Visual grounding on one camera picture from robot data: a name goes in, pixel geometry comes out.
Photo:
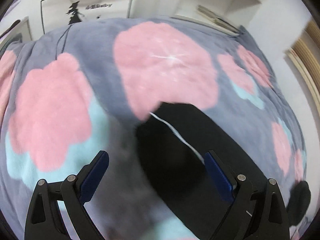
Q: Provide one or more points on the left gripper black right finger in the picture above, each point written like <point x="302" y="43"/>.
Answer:
<point x="252" y="214"/>

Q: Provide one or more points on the black jacket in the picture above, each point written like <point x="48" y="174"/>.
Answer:
<point x="171" y="145"/>

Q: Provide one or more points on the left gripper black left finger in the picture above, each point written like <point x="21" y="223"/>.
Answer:
<point x="44" y="220"/>

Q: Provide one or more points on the white paper shopping bag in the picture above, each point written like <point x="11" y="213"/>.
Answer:
<point x="60" y="13"/>

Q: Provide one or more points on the beige striped curtain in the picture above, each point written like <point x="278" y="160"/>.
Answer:
<point x="304" y="55"/>

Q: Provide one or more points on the white bookshelf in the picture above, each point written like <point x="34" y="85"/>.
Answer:
<point x="237" y="12"/>

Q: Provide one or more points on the grey pink floral blanket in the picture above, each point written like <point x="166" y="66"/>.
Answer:
<point x="86" y="87"/>

